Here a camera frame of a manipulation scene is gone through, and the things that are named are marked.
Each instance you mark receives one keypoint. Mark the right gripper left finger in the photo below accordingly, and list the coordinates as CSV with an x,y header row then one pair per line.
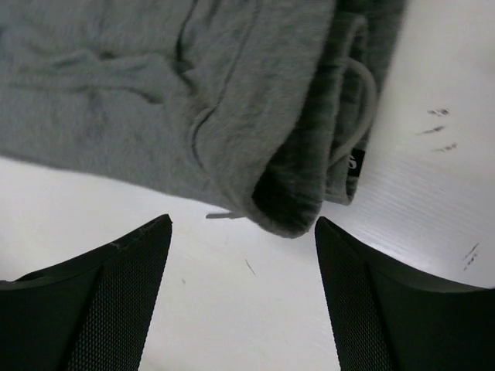
x,y
91,312

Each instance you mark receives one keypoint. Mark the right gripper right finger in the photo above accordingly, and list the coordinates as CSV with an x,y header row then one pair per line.
x,y
386,315

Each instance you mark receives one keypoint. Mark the grey shorts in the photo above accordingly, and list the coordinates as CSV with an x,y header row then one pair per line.
x,y
259,107

